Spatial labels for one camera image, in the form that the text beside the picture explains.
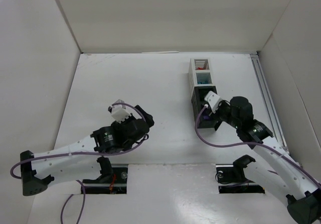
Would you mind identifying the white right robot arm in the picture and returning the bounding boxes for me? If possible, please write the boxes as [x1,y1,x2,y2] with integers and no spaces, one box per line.
[206,92,320,223]

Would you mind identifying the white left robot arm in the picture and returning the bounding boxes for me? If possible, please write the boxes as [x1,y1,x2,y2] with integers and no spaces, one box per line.
[19,100,154,196]

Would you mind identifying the black double-bin container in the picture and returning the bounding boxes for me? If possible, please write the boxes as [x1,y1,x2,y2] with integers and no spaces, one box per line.
[191,86,220,131]

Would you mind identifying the white double-bin container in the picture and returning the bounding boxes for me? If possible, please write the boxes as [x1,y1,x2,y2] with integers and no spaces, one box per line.
[188,58,215,95]

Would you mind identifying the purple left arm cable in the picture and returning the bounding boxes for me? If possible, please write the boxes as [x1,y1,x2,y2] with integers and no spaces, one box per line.
[10,102,148,224]

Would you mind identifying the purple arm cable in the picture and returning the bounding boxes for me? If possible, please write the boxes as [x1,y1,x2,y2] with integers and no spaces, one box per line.
[10,102,148,224]
[195,104,321,187]

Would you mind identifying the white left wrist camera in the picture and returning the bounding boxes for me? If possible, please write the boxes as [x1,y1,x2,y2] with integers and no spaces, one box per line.
[108,99,131,123]

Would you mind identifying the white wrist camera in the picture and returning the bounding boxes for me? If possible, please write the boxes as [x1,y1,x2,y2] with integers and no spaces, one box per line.
[204,91,222,113]
[108,99,131,123]

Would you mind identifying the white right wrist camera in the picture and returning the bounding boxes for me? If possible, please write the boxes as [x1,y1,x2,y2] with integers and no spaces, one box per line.
[204,91,222,113]

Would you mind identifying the aluminium rail at table edge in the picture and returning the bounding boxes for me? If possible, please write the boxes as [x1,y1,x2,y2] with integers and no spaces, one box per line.
[250,54,288,151]

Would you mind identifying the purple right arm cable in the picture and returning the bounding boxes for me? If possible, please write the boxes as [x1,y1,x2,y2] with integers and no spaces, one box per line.
[195,104,321,187]

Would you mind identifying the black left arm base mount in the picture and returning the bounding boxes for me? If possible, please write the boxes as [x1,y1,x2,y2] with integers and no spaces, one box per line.
[82,157,128,194]

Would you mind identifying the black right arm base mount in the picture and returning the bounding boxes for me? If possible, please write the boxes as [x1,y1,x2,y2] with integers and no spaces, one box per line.
[215,155,265,194]

